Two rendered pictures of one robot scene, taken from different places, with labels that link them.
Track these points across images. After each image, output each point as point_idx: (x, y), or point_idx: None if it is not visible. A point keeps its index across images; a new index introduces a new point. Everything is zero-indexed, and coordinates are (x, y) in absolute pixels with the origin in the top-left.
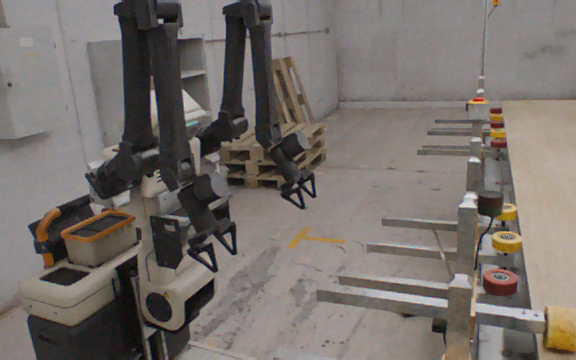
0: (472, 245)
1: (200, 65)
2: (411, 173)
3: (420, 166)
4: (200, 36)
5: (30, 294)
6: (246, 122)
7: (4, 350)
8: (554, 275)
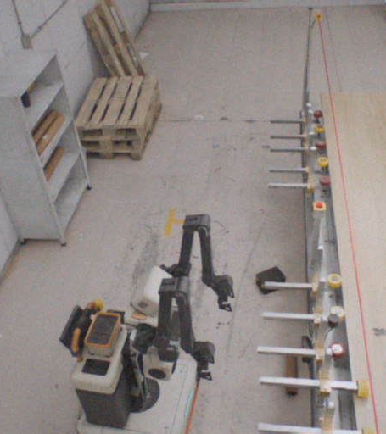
0: (329, 364)
1: (56, 75)
2: (243, 125)
3: (248, 113)
4: (54, 53)
5: (81, 382)
6: (191, 265)
7: None
8: (360, 342)
